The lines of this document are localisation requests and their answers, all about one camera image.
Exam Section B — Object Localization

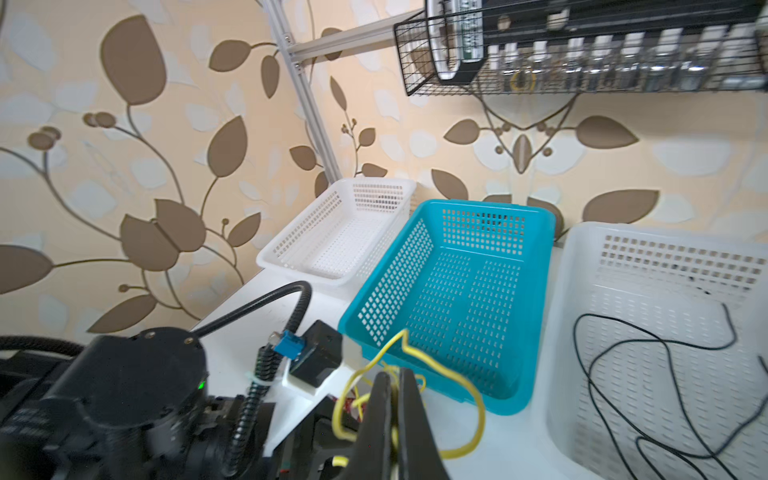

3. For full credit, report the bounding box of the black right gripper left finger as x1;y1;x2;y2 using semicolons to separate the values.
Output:
338;372;393;480

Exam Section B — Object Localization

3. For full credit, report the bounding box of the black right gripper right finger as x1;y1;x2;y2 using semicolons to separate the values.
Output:
397;368;450;480

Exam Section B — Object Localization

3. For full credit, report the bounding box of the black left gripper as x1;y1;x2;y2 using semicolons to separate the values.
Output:
263;397;353;480

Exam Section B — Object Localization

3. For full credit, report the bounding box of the yellow cable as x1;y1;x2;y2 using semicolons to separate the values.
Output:
329;328;487;469

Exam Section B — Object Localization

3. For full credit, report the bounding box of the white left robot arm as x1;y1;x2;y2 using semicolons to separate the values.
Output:
1;281;343;479

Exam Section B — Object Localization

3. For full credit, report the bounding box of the teal plastic basket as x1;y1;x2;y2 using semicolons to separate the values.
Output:
339;200;555;416

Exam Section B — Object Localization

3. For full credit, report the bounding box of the white plastic basket left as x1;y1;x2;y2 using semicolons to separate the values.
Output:
257;177;416;296

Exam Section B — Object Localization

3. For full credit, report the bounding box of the white plastic basket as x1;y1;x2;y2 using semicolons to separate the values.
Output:
257;177;416;296
531;222;767;479

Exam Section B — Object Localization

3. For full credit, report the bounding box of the white plastic basket right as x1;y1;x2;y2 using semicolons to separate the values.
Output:
531;222;767;479

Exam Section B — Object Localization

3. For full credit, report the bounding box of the black tool in basket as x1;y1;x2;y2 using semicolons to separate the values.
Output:
423;1;764;85

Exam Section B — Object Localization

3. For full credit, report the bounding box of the black wire basket back wall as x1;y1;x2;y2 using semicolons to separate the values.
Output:
394;1;767;97

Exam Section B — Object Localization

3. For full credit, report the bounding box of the aluminium frame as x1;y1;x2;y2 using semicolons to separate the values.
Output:
260;0;427;184

